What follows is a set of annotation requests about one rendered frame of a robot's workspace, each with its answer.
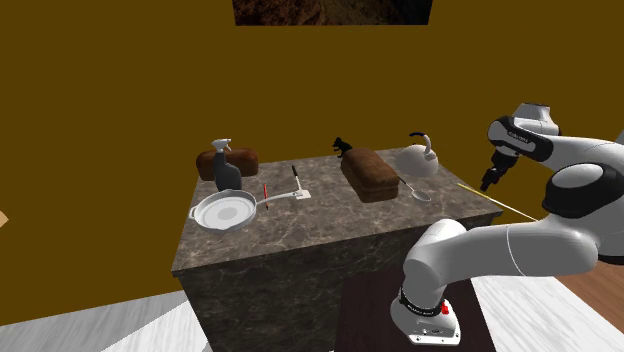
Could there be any silver spoon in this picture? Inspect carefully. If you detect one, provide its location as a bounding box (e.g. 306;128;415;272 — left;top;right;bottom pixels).
398;175;433;203

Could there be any grey spray bottle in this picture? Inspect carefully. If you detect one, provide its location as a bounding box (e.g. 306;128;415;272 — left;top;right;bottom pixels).
211;138;243;193

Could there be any small black animal figure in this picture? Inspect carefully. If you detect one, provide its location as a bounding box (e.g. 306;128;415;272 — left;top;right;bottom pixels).
332;136;354;159

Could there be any brown bread loaf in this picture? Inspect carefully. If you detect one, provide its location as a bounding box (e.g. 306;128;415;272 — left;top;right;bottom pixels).
339;147;401;204
195;147;260;181

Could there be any white frying pan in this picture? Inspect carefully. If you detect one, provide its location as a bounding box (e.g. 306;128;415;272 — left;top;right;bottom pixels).
188;188;305;236

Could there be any white kettle black handle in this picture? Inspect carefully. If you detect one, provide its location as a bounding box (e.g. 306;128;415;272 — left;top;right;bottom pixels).
394;131;440;179

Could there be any thin yellow stick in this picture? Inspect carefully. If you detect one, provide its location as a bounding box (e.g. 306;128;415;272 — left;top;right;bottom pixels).
456;182;540;223

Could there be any white spatula black handle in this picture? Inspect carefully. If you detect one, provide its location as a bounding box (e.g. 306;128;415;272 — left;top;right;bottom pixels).
290;165;313;201

